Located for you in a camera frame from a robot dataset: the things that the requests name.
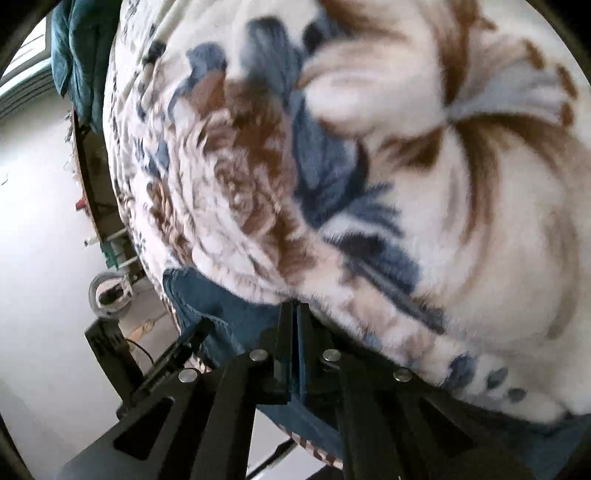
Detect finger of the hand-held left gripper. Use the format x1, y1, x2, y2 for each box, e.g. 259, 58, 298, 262
131, 318, 216, 409
84, 318, 145, 403

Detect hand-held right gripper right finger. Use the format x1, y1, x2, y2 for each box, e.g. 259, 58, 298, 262
297, 303, 539, 480

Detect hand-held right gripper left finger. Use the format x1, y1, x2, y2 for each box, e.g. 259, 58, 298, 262
55, 302, 295, 480

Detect blue denim pants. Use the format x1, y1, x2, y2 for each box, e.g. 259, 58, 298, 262
163, 267, 591, 480

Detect white and teal rack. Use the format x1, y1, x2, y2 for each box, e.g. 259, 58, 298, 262
98, 225, 140, 274

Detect wooden desk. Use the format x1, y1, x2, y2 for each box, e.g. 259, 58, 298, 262
70, 110, 139, 278

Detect floral bed blanket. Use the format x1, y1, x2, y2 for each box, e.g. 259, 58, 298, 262
102, 0, 591, 469

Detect window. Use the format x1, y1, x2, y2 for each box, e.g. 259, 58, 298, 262
0, 18, 63, 125

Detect teal folded quilt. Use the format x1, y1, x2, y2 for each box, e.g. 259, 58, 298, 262
50, 0, 122, 136

